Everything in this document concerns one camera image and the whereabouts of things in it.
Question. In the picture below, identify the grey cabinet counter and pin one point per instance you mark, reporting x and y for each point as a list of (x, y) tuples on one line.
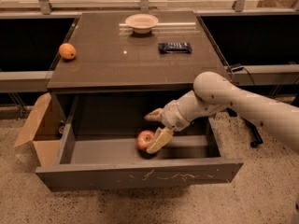
[(110, 57)]

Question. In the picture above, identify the red apple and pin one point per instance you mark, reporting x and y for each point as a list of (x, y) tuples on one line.
[(144, 139)]

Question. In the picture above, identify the black metal stand leg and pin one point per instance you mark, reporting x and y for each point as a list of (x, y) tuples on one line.
[(256, 138)]

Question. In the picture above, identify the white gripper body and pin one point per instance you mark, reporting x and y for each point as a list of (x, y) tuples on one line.
[(170, 115)]

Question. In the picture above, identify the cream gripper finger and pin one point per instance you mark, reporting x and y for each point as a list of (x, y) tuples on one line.
[(161, 137), (155, 115)]

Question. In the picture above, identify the white bowl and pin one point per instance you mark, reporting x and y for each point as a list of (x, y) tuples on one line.
[(141, 23)]

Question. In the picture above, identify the brown cardboard box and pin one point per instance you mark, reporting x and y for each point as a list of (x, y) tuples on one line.
[(41, 129)]

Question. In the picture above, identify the dark blue snack bag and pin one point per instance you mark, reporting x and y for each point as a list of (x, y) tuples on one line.
[(178, 47)]

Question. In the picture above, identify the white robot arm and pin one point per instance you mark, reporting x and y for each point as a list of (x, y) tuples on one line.
[(212, 93)]

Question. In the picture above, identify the grey open drawer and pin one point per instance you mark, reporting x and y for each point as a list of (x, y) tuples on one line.
[(98, 149)]

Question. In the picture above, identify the black power adapter with cable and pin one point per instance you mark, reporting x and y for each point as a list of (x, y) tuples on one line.
[(239, 67)]

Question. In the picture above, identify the orange fruit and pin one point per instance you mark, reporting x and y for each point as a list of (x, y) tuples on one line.
[(67, 51)]

